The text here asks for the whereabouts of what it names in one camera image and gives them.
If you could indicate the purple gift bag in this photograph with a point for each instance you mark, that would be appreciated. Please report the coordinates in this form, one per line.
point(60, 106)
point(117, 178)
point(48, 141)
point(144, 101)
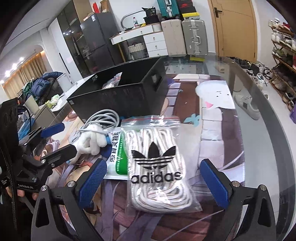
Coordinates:
point(293, 115)

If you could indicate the adidas bag of white laces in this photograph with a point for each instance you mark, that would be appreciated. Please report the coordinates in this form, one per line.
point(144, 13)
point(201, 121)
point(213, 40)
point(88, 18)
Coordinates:
point(156, 170)

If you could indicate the green white packet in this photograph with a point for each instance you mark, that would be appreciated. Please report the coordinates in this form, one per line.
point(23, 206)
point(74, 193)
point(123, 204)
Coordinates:
point(117, 160)

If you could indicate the water bottle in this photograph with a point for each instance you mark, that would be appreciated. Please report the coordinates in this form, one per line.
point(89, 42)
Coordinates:
point(135, 22)

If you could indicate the white sneaker under table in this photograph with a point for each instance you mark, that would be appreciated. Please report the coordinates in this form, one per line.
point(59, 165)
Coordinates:
point(247, 105)

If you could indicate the silver suitcase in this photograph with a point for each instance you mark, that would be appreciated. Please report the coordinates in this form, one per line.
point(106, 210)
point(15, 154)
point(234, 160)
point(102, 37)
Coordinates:
point(195, 37)

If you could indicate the black refrigerator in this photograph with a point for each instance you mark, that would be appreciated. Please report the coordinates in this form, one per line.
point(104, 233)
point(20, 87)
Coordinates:
point(99, 51)

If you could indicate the black cat bag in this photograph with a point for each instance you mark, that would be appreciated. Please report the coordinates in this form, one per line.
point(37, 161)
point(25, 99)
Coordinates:
point(151, 15)

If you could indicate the wooden door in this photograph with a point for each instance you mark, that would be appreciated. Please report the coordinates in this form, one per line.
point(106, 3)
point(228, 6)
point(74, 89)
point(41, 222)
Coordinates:
point(234, 27)

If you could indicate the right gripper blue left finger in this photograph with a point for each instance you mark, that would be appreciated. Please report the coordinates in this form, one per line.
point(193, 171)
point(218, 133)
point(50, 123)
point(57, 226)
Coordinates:
point(89, 182)

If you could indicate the teal suitcase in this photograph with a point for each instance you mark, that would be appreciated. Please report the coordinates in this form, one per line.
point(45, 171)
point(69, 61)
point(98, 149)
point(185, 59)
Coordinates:
point(169, 9)

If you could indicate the beige suitcase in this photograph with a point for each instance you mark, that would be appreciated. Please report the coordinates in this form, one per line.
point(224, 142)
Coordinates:
point(174, 38)

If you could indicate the white drawer desk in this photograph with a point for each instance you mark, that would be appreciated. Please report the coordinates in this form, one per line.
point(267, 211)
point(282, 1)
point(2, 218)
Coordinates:
point(152, 35)

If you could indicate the beige curtains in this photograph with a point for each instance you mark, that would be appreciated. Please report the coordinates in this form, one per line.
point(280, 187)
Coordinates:
point(32, 69)

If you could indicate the red white balloon glue bag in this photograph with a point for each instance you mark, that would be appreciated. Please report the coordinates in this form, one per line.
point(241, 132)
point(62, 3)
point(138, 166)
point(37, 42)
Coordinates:
point(113, 82)

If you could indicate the person's left hand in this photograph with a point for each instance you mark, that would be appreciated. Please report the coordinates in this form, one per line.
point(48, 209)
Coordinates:
point(21, 193)

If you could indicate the wicker basket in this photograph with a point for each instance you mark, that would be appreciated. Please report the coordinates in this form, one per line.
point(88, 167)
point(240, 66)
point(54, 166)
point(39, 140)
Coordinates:
point(137, 51)

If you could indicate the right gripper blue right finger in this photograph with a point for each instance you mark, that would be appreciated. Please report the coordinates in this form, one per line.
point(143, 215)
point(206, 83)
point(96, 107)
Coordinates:
point(216, 181)

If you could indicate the anime print table mat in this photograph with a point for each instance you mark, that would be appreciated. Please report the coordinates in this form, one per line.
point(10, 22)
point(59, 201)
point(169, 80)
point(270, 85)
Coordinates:
point(209, 129)

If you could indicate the stack of shoe boxes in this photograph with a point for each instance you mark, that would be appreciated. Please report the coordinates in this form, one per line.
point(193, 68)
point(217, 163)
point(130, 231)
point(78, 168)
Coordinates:
point(187, 10)

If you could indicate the tall dark cabinet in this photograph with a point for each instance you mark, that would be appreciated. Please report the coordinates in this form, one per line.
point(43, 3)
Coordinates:
point(70, 26)

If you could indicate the wooden shoe rack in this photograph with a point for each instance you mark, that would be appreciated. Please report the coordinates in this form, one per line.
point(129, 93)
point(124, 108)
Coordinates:
point(283, 53)

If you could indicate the blue down jacket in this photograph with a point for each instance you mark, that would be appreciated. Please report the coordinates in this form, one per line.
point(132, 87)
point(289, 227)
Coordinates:
point(47, 85)

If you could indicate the black tracking camera left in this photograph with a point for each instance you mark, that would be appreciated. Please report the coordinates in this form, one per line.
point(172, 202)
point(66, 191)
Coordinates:
point(9, 130)

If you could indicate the white plush toy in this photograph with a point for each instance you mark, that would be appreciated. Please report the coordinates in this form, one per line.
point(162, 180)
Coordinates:
point(91, 140)

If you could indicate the black storage box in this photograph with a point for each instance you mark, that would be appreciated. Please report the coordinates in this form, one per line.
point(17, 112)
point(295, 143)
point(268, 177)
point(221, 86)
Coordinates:
point(141, 91)

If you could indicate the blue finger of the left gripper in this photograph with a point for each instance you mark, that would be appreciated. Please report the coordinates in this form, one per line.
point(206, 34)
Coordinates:
point(52, 130)
point(60, 156)

